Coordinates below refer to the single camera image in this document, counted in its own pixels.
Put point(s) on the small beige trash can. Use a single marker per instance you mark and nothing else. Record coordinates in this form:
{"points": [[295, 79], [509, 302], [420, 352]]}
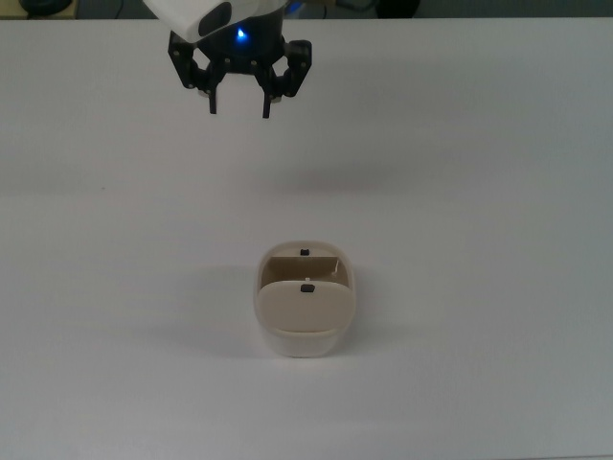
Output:
{"points": [[301, 311]]}

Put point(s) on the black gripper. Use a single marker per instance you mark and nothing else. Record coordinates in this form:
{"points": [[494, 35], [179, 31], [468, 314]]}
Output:
{"points": [[249, 52]]}

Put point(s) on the dark background object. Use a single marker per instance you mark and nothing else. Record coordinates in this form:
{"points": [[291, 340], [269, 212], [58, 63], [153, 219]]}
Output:
{"points": [[400, 6], [45, 6]]}

